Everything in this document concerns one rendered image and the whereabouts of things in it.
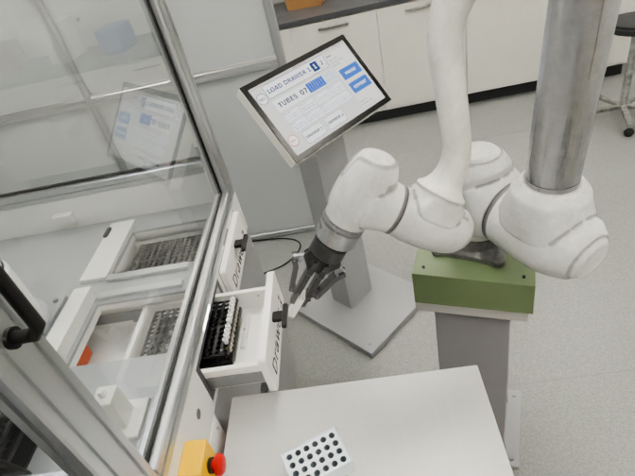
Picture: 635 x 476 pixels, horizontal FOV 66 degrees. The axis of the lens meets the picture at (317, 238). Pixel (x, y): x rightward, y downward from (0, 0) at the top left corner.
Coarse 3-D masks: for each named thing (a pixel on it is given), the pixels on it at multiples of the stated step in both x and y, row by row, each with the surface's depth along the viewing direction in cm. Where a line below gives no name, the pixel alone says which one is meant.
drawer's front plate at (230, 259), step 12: (240, 216) 152; (240, 228) 150; (228, 240) 139; (228, 252) 135; (240, 252) 146; (228, 264) 132; (240, 264) 143; (228, 276) 130; (240, 276) 141; (228, 288) 132
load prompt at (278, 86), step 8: (320, 56) 177; (304, 64) 173; (312, 64) 174; (320, 64) 176; (328, 64) 177; (288, 72) 169; (296, 72) 170; (304, 72) 172; (312, 72) 173; (280, 80) 166; (288, 80) 168; (296, 80) 169; (264, 88) 163; (272, 88) 164; (280, 88) 166; (288, 88) 167; (272, 96) 163
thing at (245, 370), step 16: (256, 288) 125; (240, 304) 128; (256, 304) 128; (240, 320) 126; (256, 320) 125; (240, 336) 121; (256, 336) 120; (240, 352) 117; (256, 352) 116; (208, 368) 107; (224, 368) 107; (240, 368) 106; (256, 368) 106; (224, 384) 109; (240, 384) 110
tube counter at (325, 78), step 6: (330, 72) 177; (318, 78) 174; (324, 78) 175; (330, 78) 176; (336, 78) 177; (306, 84) 171; (312, 84) 172; (318, 84) 173; (324, 84) 174; (300, 90) 169; (306, 90) 170; (312, 90) 171; (306, 96) 169
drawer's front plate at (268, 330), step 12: (276, 288) 124; (264, 300) 116; (276, 300) 122; (264, 312) 113; (264, 324) 110; (276, 324) 117; (264, 336) 107; (276, 336) 115; (264, 348) 104; (276, 348) 113; (264, 360) 102; (276, 360) 111; (264, 372) 104; (276, 384) 108
